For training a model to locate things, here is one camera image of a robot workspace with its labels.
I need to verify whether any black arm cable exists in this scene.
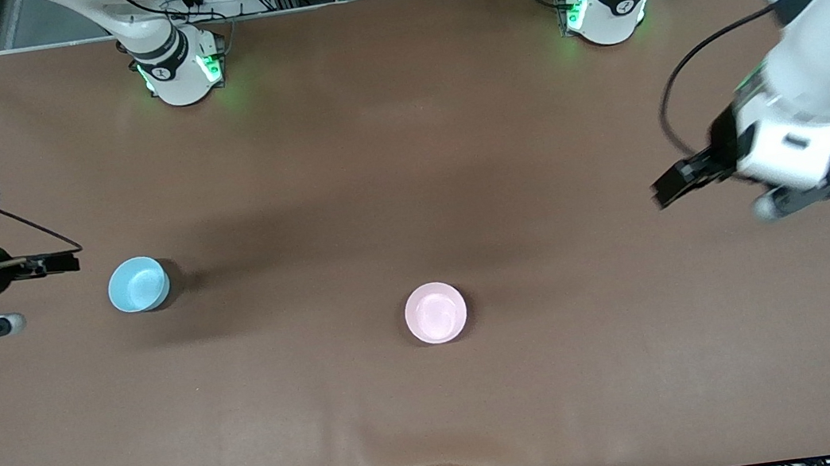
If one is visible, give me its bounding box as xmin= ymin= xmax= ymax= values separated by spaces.
xmin=0 ymin=197 xmax=84 ymax=264
xmin=645 ymin=0 xmax=801 ymax=161

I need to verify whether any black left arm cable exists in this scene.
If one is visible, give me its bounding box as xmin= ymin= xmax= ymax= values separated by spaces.
xmin=645 ymin=0 xmax=801 ymax=161

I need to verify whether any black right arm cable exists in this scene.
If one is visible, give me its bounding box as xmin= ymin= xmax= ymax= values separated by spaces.
xmin=0 ymin=197 xmax=84 ymax=264

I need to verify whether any pink bowl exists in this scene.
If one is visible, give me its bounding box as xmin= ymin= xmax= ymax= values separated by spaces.
xmin=401 ymin=278 xmax=471 ymax=348

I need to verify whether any brown table mat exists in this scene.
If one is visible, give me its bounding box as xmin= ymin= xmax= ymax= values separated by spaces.
xmin=0 ymin=0 xmax=830 ymax=466

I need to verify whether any blue bowl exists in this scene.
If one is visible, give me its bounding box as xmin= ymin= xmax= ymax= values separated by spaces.
xmin=104 ymin=253 xmax=175 ymax=317

